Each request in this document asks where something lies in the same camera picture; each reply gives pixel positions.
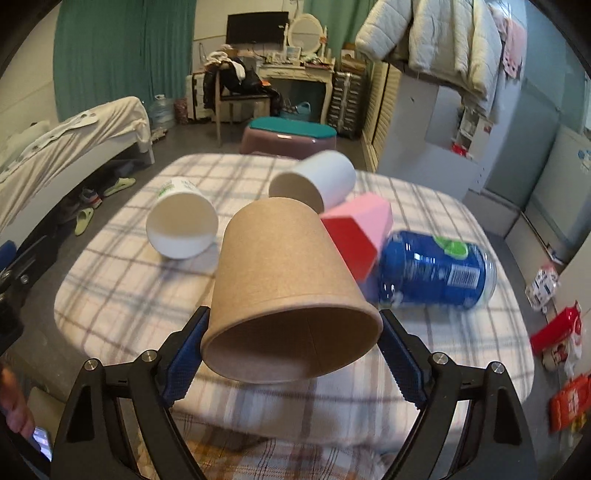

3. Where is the white puffer jacket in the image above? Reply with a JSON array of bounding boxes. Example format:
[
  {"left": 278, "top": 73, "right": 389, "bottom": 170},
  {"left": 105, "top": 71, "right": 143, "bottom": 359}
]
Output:
[{"left": 355, "top": 1, "right": 503, "bottom": 117}]

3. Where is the teal curtain left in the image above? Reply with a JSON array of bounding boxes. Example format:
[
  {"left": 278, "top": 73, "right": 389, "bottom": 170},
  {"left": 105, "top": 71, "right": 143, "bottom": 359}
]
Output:
[{"left": 53, "top": 0, "right": 197, "bottom": 121}]

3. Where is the sneaker under bed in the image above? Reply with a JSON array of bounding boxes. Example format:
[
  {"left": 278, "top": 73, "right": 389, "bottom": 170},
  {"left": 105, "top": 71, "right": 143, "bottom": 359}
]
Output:
[{"left": 79, "top": 188, "right": 102, "bottom": 210}]

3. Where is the purple stool with teal cushion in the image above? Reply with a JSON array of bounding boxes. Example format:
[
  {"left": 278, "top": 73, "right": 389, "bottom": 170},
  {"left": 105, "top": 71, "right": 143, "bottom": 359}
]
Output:
[{"left": 239, "top": 117, "right": 337, "bottom": 160}]

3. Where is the white cup with green print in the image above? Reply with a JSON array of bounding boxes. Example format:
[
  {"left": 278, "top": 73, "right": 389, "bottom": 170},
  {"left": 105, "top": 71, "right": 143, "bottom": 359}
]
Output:
[{"left": 145, "top": 177, "right": 219, "bottom": 260}]

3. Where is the red bottle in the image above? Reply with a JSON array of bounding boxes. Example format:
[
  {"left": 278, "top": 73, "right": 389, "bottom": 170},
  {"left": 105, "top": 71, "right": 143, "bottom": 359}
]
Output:
[{"left": 530, "top": 302, "right": 582, "bottom": 355}]

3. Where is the teal curtain right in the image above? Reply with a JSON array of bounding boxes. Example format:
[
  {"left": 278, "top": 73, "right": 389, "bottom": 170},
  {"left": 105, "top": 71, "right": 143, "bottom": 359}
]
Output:
[{"left": 304, "top": 0, "right": 376, "bottom": 58}]

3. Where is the green slipper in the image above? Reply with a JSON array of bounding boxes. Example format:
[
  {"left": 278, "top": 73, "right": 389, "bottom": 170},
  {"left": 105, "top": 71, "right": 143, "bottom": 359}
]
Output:
[
  {"left": 103, "top": 177, "right": 136, "bottom": 197},
  {"left": 74, "top": 207, "right": 94, "bottom": 237}
]

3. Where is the red and pink box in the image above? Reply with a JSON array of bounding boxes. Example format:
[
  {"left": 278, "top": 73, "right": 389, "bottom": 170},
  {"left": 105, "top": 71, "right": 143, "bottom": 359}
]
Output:
[{"left": 320, "top": 193, "right": 394, "bottom": 282}]

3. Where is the red snack package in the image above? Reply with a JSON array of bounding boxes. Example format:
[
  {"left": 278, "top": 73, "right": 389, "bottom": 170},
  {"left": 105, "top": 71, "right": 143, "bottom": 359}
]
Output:
[{"left": 549, "top": 375, "right": 590, "bottom": 433}]

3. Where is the pink hanging garment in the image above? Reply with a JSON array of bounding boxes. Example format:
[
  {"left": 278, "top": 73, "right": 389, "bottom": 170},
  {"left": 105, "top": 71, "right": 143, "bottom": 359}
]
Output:
[{"left": 494, "top": 9, "right": 527, "bottom": 79}]

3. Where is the blue plastic bottle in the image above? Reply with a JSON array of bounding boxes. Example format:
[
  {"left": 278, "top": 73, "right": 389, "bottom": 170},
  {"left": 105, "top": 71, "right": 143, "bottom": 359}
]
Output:
[{"left": 377, "top": 230, "right": 497, "bottom": 310}]

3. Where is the oval vanity mirror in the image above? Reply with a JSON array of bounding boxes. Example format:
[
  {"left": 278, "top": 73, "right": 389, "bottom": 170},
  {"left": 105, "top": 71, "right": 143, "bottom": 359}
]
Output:
[{"left": 287, "top": 13, "right": 324, "bottom": 55}]

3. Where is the green slipper far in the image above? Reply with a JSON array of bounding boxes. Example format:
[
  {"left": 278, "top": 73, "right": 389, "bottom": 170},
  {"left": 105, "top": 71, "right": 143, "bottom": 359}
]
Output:
[{"left": 103, "top": 177, "right": 136, "bottom": 197}]

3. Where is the large water jug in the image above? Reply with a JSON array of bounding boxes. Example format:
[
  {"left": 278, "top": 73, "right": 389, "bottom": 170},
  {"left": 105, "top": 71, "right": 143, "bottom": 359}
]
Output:
[{"left": 148, "top": 94, "right": 176, "bottom": 130}]

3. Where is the green slipper near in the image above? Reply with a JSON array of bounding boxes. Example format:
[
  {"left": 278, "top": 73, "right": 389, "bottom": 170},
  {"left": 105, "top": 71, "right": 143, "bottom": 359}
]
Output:
[{"left": 74, "top": 207, "right": 94, "bottom": 237}]

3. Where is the white tissue pack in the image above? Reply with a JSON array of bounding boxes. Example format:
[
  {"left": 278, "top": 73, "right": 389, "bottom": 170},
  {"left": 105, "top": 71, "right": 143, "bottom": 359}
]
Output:
[{"left": 525, "top": 264, "right": 559, "bottom": 314}]

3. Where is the white dressing table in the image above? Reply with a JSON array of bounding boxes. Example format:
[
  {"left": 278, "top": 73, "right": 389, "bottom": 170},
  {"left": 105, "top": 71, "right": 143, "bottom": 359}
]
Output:
[{"left": 257, "top": 63, "right": 335, "bottom": 124}]

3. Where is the wooden chair with clothes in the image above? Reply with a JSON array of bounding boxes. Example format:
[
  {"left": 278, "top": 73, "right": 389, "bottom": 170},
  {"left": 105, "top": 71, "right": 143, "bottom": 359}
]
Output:
[{"left": 204, "top": 49, "right": 281, "bottom": 145}]

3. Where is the teal curtain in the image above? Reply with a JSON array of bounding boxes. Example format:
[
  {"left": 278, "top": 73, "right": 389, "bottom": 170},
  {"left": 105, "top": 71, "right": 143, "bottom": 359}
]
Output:
[
  {"left": 304, "top": 0, "right": 376, "bottom": 58},
  {"left": 53, "top": 0, "right": 197, "bottom": 121}
]

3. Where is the black television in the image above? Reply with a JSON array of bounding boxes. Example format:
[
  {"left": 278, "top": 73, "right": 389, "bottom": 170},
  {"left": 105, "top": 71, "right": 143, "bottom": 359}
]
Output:
[{"left": 225, "top": 11, "right": 288, "bottom": 45}]

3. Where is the white suitcase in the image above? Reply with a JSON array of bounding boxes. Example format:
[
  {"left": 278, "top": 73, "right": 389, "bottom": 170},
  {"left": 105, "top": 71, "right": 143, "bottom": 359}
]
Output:
[{"left": 185, "top": 72, "right": 211, "bottom": 122}]

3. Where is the person's left hand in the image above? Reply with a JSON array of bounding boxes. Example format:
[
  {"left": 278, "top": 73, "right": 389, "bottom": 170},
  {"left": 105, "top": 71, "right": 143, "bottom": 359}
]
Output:
[{"left": 0, "top": 365, "right": 35, "bottom": 439}]

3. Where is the bed with beige blanket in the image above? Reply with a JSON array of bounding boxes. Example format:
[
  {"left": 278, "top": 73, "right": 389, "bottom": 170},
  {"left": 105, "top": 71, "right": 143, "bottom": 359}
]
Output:
[{"left": 1, "top": 97, "right": 154, "bottom": 246}]

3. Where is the silver suitcase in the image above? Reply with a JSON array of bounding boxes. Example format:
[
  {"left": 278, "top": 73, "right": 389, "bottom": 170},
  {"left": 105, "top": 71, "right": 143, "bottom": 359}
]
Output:
[{"left": 327, "top": 72, "right": 367, "bottom": 139}]

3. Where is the brown paper cup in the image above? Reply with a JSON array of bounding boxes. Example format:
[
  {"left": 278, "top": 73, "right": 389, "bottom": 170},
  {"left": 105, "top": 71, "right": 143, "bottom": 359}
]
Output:
[{"left": 200, "top": 198, "right": 383, "bottom": 384}]

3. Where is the plaid tablecloth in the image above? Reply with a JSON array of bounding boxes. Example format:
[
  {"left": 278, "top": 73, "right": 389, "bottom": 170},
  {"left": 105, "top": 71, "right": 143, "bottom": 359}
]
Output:
[{"left": 54, "top": 154, "right": 534, "bottom": 479}]

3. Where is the plain white paper cup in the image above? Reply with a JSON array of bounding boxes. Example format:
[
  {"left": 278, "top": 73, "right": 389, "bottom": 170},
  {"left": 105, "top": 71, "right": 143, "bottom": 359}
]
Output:
[{"left": 269, "top": 150, "right": 356, "bottom": 214}]

